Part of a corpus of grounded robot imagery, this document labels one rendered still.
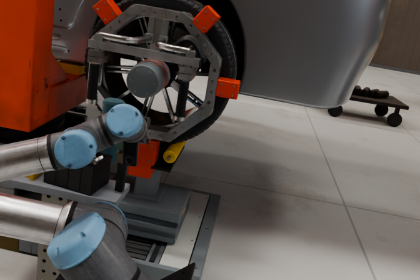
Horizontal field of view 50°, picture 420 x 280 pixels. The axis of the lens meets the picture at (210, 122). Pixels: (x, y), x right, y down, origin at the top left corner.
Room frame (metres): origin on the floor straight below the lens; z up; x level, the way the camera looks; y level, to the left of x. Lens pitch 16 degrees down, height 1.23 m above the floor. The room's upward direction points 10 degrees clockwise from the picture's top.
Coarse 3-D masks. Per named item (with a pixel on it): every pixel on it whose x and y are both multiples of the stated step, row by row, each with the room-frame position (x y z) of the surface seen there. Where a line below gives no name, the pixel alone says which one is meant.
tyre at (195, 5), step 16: (128, 0) 1.94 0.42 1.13; (144, 0) 1.93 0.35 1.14; (160, 0) 1.92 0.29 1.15; (176, 0) 1.92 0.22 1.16; (192, 0) 2.01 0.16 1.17; (208, 32) 1.90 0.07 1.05; (224, 32) 1.96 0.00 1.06; (224, 48) 1.90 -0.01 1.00; (224, 64) 1.90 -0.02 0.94; (192, 128) 1.90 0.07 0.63
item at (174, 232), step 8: (128, 216) 1.91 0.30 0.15; (136, 216) 1.91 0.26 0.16; (144, 216) 1.91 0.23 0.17; (184, 216) 2.08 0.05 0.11; (128, 224) 1.86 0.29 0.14; (136, 224) 1.86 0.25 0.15; (144, 224) 1.85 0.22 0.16; (152, 224) 1.85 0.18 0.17; (160, 224) 1.90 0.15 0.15; (168, 224) 1.90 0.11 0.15; (176, 224) 1.89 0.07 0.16; (128, 232) 1.86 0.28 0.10; (136, 232) 1.86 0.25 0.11; (144, 232) 1.85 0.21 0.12; (152, 232) 1.85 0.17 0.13; (160, 232) 1.85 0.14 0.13; (168, 232) 1.84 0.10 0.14; (176, 232) 1.85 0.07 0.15; (160, 240) 1.85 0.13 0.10; (168, 240) 1.84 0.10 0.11
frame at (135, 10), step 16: (128, 16) 1.86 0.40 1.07; (160, 16) 1.84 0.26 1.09; (176, 16) 1.87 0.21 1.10; (192, 16) 1.88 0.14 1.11; (96, 32) 1.86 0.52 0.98; (112, 32) 1.85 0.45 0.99; (192, 32) 1.83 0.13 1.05; (208, 48) 1.82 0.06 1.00; (208, 80) 1.82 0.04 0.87; (208, 96) 1.82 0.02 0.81; (208, 112) 1.81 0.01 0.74; (160, 128) 1.87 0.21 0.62; (176, 128) 1.83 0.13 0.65
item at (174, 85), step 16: (144, 16) 1.93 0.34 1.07; (128, 32) 2.14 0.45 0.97; (144, 32) 1.95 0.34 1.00; (112, 64) 1.97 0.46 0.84; (176, 64) 1.97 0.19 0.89; (112, 80) 2.03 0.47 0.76; (176, 80) 1.95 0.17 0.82; (112, 96) 1.95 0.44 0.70; (128, 96) 2.10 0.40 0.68; (192, 96) 1.93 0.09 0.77; (144, 112) 2.06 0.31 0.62; (160, 112) 2.13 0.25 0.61; (192, 112) 1.95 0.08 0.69
